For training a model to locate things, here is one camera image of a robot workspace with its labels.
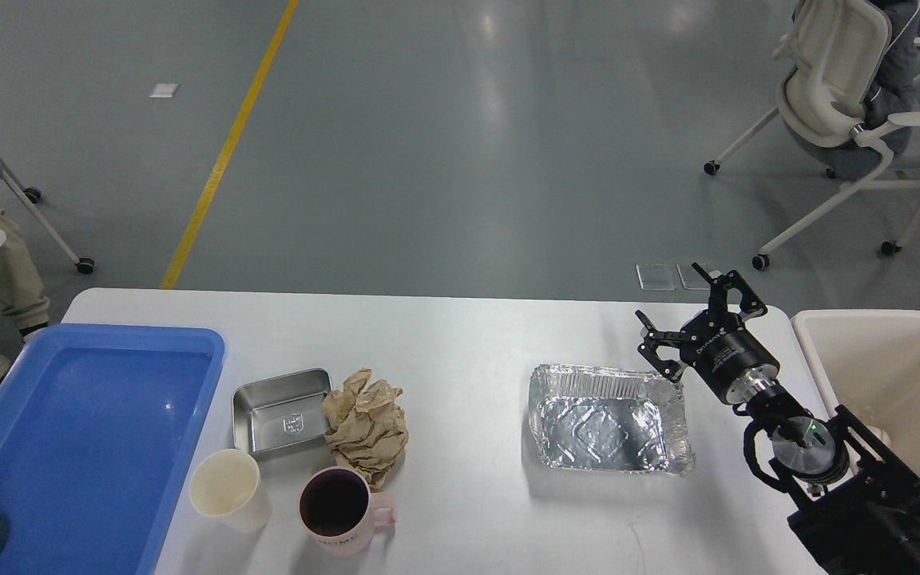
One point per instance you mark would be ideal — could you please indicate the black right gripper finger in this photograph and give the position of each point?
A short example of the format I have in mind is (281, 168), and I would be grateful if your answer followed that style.
(750, 305)
(652, 340)

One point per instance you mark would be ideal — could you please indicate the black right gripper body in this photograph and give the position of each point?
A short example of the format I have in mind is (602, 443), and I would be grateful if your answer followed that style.
(727, 357)

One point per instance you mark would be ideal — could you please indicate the brown paper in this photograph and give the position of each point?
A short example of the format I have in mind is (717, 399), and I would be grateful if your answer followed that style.
(366, 427)

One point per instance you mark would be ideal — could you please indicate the pink mug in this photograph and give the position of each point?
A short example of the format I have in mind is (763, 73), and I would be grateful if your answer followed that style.
(341, 512)

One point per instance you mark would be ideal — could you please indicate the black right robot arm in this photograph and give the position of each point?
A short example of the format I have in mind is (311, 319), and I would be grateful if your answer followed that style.
(857, 503)

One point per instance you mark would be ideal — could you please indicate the aluminium foil container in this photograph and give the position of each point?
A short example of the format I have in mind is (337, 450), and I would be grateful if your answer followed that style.
(602, 419)

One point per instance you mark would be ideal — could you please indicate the beige plastic bin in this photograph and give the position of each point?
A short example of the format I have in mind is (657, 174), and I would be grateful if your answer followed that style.
(869, 362)

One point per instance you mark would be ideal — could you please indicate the seated person in jeans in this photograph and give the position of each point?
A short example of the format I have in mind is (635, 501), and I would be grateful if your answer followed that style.
(892, 89)

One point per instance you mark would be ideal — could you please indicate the white office chair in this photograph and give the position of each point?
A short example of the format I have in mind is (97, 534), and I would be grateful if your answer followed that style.
(835, 49)

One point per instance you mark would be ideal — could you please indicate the small stainless steel tray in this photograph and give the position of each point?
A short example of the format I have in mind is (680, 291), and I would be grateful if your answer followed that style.
(281, 414)

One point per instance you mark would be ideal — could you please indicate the white paper cup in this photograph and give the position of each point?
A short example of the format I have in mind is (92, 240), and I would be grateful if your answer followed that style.
(227, 486)

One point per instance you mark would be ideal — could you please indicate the blue plastic tray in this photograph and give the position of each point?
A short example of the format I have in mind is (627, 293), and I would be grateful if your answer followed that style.
(98, 426)

